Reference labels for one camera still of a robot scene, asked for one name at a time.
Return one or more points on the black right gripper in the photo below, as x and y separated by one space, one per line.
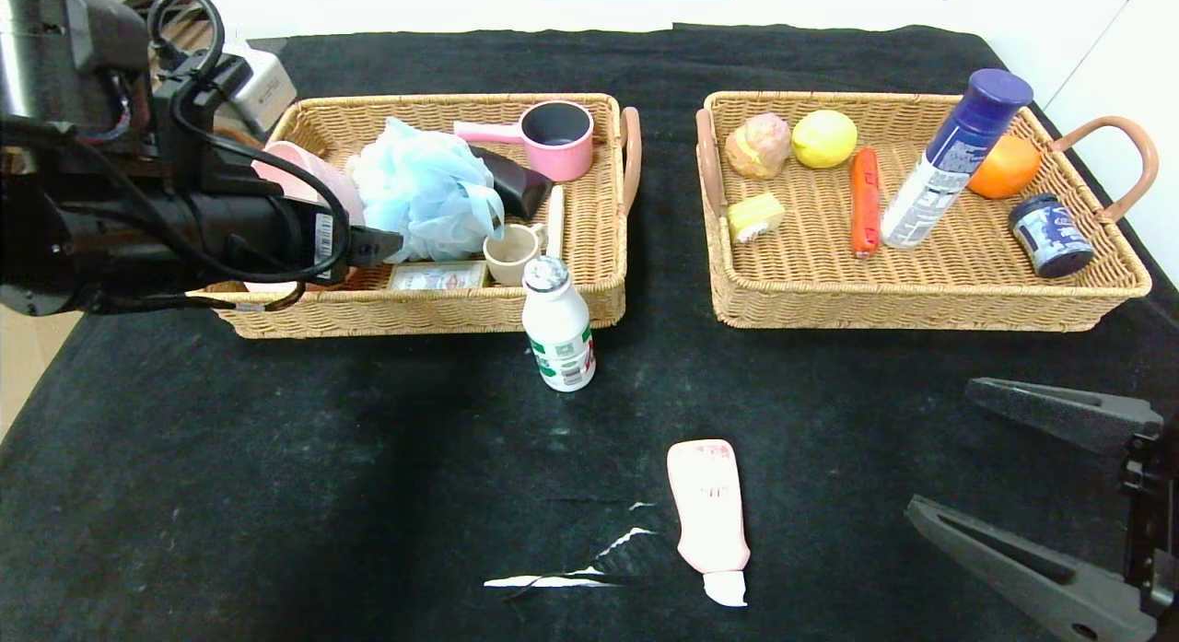
1157 504

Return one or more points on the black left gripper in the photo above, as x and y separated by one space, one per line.
323 241

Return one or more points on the light blue bath pouf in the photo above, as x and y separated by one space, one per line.
424 191

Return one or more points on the pink bowl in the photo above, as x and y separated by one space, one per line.
304 177

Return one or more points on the white milk drink bottle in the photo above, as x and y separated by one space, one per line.
557 329

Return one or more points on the blue capped spray can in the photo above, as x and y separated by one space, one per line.
921 209

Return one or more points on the orange sausage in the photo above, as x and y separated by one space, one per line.
865 200

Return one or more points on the pink lotion tube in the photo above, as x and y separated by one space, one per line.
709 513

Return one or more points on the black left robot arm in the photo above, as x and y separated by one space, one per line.
92 227

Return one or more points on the wicker basket with utensils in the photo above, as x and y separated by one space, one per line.
589 292

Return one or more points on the wicker basket with food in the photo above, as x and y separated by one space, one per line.
921 283

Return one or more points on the small card box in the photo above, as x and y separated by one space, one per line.
437 277

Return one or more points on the small beige cup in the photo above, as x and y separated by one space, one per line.
502 269

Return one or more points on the black glasses case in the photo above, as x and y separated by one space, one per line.
520 191

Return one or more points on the beige stick utensil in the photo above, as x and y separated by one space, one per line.
556 218

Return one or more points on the pink toy saucepan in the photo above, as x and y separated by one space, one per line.
562 168

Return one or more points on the black table cloth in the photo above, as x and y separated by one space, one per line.
368 458

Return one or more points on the dark blue jar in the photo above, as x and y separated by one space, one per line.
1050 237

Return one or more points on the orange fruit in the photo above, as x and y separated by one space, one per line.
1009 172

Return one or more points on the long white scrap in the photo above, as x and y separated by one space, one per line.
543 582

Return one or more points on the yellow cake slice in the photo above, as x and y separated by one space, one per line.
755 214

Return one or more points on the short white scrap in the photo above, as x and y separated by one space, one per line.
629 539

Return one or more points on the pinkish brown bread toy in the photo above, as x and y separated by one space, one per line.
760 145

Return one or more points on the yellow lemon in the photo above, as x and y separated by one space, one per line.
824 140

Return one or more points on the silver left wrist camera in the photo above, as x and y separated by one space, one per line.
267 89

